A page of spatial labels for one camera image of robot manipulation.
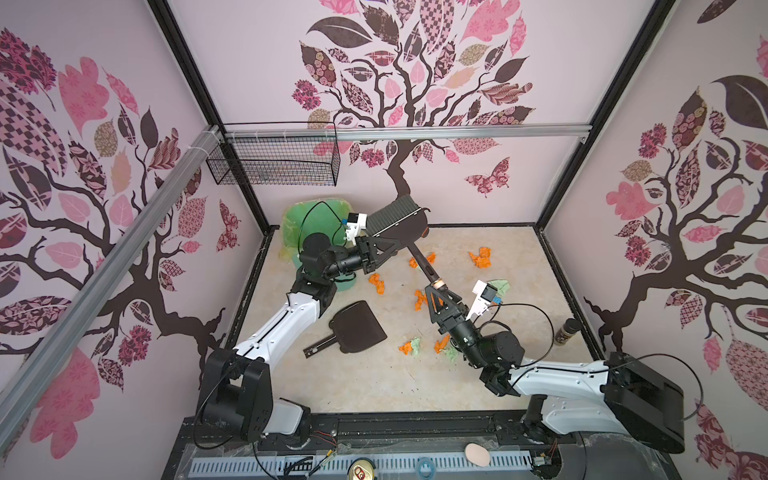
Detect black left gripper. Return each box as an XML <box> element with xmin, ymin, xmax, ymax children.
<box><xmin>324</xmin><ymin>235</ymin><xmax>400</xmax><ymax>279</ymax></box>

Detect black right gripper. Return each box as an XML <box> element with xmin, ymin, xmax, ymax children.
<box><xmin>432</xmin><ymin>284</ymin><xmax>490</xmax><ymax>373</ymax></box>

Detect dark brown hand brush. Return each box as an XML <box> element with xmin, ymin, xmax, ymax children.
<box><xmin>365</xmin><ymin>195</ymin><xmax>440</xmax><ymax>284</ymax></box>

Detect dark brown plastic dustpan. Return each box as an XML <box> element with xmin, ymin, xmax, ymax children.
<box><xmin>303</xmin><ymin>300</ymin><xmax>388</xmax><ymax>358</ymax></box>

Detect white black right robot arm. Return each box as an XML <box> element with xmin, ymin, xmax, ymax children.
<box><xmin>425</xmin><ymin>280</ymin><xmax>685</xmax><ymax>454</ymax></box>

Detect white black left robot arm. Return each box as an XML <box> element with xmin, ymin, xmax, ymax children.
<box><xmin>194</xmin><ymin>232</ymin><xmax>403</xmax><ymax>443</ymax></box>

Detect orange paper scrap left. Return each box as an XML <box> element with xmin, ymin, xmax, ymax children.
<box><xmin>368</xmin><ymin>273</ymin><xmax>386</xmax><ymax>295</ymax></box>

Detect orange paper scrap pile centre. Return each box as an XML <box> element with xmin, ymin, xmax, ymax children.
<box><xmin>413</xmin><ymin>290</ymin><xmax>427</xmax><ymax>311</ymax></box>

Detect orange green scrap front right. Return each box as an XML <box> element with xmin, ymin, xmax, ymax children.
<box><xmin>434</xmin><ymin>334</ymin><xmax>459</xmax><ymax>364</ymax></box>

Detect orange green scrap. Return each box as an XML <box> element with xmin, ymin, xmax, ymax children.
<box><xmin>398</xmin><ymin>337</ymin><xmax>421</xmax><ymax>356</ymax></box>
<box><xmin>434</xmin><ymin>334</ymin><xmax>459</xmax><ymax>364</ymax></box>

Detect orange green scrap front left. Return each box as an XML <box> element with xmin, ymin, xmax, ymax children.
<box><xmin>398</xmin><ymin>337</ymin><xmax>421</xmax><ymax>356</ymax></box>

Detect green trash bin with liner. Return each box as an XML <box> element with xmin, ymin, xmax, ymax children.
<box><xmin>278</xmin><ymin>198</ymin><xmax>361</xmax><ymax>293</ymax></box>

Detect orange green scrap right edge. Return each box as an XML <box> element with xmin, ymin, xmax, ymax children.
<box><xmin>487</xmin><ymin>279</ymin><xmax>510</xmax><ymax>298</ymax></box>

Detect orange paper scrap far right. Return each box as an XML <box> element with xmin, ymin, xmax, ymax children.
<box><xmin>469</xmin><ymin>247</ymin><xmax>492</xmax><ymax>269</ymax></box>

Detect small dark bottle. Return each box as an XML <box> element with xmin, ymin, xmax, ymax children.
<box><xmin>554</xmin><ymin>318</ymin><xmax>582</xmax><ymax>346</ymax></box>

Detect beige egg shaped object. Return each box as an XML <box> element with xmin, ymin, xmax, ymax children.
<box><xmin>464</xmin><ymin>443</ymin><xmax>491</xmax><ymax>468</ymax></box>

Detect round metal tin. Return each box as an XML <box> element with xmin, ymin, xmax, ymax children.
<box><xmin>347</xmin><ymin>458</ymin><xmax>376</xmax><ymax>480</ymax></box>

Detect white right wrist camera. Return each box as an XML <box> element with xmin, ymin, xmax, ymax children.
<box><xmin>466</xmin><ymin>280</ymin><xmax>498</xmax><ymax>322</ymax></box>

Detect black wire mesh basket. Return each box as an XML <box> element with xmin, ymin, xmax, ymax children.
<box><xmin>207</xmin><ymin>120</ymin><xmax>341</xmax><ymax>187</ymax></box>

